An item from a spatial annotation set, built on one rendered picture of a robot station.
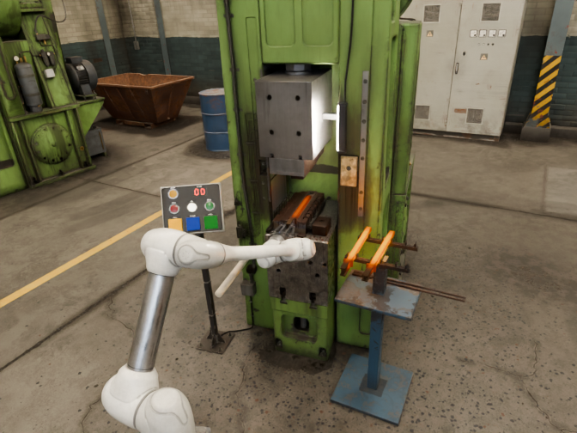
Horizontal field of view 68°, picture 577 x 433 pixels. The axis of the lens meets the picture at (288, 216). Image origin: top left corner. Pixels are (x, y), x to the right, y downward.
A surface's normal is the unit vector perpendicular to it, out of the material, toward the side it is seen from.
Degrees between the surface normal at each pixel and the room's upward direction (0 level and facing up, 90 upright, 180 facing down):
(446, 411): 0
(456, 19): 90
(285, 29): 90
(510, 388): 0
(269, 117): 90
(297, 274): 90
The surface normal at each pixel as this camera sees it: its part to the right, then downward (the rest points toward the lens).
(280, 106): -0.32, 0.44
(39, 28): 0.78, 0.07
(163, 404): 0.05, -0.87
